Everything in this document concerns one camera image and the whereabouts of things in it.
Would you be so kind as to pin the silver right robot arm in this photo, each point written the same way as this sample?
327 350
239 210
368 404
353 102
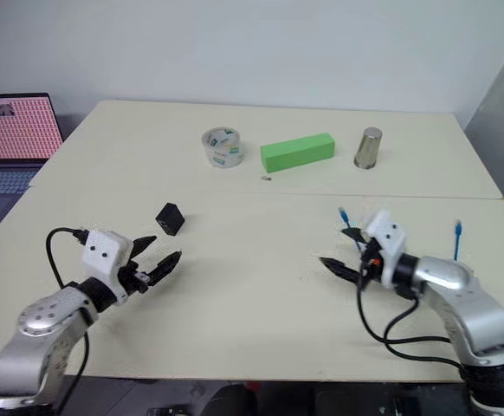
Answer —
473 312

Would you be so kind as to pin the steel metal cup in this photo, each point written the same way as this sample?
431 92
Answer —
368 149

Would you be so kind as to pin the small black box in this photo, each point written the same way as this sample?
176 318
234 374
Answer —
170 216

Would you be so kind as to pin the green foam block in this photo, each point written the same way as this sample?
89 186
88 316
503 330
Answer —
297 151

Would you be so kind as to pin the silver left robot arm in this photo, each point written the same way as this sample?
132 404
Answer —
40 320

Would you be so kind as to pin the clear packing tape roll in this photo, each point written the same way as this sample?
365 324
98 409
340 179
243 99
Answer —
222 149

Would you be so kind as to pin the open laptop with pink screen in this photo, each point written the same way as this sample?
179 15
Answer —
14 130

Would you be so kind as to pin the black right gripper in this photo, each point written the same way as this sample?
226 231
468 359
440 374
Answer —
371 266

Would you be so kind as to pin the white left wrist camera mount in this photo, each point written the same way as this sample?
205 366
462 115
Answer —
102 253

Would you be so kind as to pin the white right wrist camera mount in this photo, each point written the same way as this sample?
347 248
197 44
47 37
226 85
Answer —
386 236

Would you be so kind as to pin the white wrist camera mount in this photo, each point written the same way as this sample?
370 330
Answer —
102 253
386 236

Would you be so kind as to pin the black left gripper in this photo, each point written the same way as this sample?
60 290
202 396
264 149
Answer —
134 278

